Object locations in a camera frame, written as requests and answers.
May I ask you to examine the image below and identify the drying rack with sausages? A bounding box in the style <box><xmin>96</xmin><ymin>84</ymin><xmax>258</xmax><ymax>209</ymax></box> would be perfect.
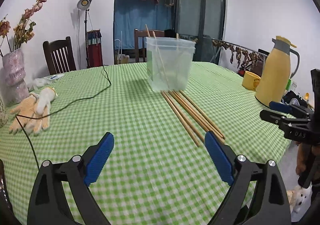
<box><xmin>212</xmin><ymin>38</ymin><xmax>266</xmax><ymax>70</ymax></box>

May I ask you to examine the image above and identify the sliding glass door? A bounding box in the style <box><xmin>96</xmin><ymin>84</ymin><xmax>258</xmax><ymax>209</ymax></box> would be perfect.
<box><xmin>175</xmin><ymin>0</ymin><xmax>226</xmax><ymax>64</ymax></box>

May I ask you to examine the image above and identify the studio light on stand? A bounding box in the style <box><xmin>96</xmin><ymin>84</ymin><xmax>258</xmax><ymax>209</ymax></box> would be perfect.
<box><xmin>76</xmin><ymin>0</ymin><xmax>92</xmax><ymax>68</ymax></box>

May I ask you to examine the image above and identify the beige work glove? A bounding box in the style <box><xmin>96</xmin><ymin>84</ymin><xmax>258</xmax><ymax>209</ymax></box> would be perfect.
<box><xmin>9</xmin><ymin>94</ymin><xmax>50</xmax><ymax>135</ymax></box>

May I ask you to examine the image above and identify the dark wooden chair far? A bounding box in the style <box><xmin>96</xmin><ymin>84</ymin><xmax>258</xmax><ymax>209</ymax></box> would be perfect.
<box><xmin>134</xmin><ymin>29</ymin><xmax>149</xmax><ymax>62</ymax></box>

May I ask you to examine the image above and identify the person's right hand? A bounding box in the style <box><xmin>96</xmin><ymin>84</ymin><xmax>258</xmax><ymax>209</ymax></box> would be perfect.
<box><xmin>296</xmin><ymin>142</ymin><xmax>320</xmax><ymax>176</ymax></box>

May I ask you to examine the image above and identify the green checkered tablecloth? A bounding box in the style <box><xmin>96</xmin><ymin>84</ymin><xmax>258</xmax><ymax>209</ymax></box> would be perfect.
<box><xmin>1</xmin><ymin>62</ymin><xmax>290</xmax><ymax>224</ymax></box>

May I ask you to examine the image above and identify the clear plastic container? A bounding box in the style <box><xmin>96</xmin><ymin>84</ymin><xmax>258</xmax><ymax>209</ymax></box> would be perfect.
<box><xmin>145</xmin><ymin>37</ymin><xmax>195</xmax><ymax>92</ymax></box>

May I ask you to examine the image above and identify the dark wooden chair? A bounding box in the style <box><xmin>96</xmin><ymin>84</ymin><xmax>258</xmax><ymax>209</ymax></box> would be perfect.
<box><xmin>134</xmin><ymin>29</ymin><xmax>149</xmax><ymax>62</ymax></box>
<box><xmin>43</xmin><ymin>36</ymin><xmax>76</xmax><ymax>75</ymax></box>

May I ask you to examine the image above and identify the yellow thermos jug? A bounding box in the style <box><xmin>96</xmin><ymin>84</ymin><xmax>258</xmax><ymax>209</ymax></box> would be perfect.
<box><xmin>255</xmin><ymin>36</ymin><xmax>300</xmax><ymax>107</ymax></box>

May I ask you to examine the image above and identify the pink textured vase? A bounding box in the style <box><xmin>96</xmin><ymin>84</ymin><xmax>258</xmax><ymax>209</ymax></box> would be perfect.
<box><xmin>2</xmin><ymin>48</ymin><xmax>29</xmax><ymax>103</ymax></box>

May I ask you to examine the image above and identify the wooden chopstick on table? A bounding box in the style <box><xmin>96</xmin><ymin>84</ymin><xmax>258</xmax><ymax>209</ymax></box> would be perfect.
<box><xmin>169</xmin><ymin>91</ymin><xmax>225</xmax><ymax>144</ymax></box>
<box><xmin>165</xmin><ymin>92</ymin><xmax>204</xmax><ymax>143</ymax></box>
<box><xmin>179</xmin><ymin>90</ymin><xmax>225</xmax><ymax>140</ymax></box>
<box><xmin>161</xmin><ymin>91</ymin><xmax>202</xmax><ymax>147</ymax></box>

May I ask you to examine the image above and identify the black cable on table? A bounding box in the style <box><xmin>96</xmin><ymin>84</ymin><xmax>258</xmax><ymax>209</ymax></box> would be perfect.
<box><xmin>15</xmin><ymin>65</ymin><xmax>112</xmax><ymax>169</ymax></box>

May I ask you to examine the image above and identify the dark wooden chair left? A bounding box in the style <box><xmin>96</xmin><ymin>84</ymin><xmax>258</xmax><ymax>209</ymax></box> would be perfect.
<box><xmin>43</xmin><ymin>36</ymin><xmax>76</xmax><ymax>75</ymax></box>

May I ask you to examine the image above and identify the yellow mug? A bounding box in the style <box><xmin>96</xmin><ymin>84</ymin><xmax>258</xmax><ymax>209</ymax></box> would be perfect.
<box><xmin>242</xmin><ymin>71</ymin><xmax>261</xmax><ymax>91</ymax></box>

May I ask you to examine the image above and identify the blue curtain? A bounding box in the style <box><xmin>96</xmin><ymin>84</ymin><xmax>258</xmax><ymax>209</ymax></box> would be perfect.
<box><xmin>114</xmin><ymin>0</ymin><xmax>175</xmax><ymax>50</ymax></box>

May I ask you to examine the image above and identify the dried flower bouquet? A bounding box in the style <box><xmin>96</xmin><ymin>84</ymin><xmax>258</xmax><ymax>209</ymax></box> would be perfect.
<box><xmin>1</xmin><ymin>0</ymin><xmax>47</xmax><ymax>52</ymax></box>

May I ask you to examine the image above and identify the white work glove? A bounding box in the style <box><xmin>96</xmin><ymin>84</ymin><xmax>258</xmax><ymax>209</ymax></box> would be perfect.
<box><xmin>34</xmin><ymin>87</ymin><xmax>57</xmax><ymax>115</ymax></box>

